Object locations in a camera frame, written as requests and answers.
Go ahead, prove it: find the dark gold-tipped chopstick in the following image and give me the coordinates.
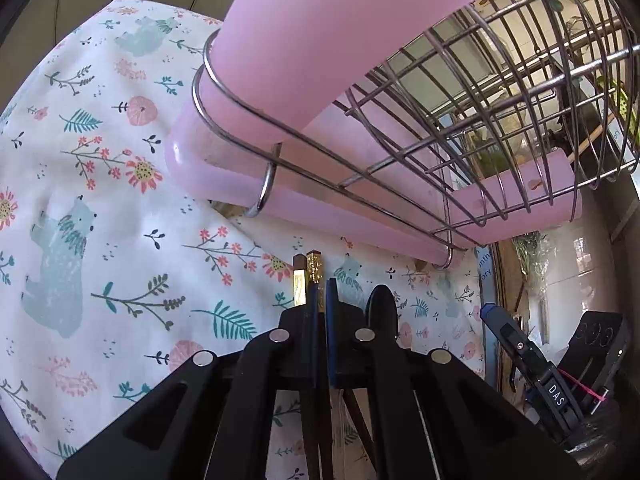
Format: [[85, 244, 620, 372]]
[[292, 254, 321, 480], [306, 248, 333, 480]]

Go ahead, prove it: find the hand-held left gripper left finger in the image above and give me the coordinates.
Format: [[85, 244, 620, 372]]
[[56, 280, 323, 480]]

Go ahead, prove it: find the pink drain tray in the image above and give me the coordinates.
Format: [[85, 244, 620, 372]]
[[165, 90, 585, 268]]

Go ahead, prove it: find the floral bear tablecloth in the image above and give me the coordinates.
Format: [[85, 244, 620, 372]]
[[0, 0, 493, 480]]

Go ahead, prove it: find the black spoon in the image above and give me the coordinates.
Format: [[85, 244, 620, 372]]
[[364, 284, 401, 352]]

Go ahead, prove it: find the plain pink utensil holder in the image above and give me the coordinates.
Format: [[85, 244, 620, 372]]
[[207, 0, 541, 131]]

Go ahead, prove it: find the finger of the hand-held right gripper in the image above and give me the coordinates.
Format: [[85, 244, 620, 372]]
[[480, 304, 584, 429]]

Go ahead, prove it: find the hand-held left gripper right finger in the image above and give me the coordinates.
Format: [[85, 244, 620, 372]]
[[325, 278, 587, 480]]

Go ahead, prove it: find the metal wire dish rack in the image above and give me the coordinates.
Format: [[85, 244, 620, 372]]
[[192, 0, 640, 271]]

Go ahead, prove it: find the dried flower bunch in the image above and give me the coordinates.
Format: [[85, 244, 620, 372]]
[[512, 232, 551, 301]]

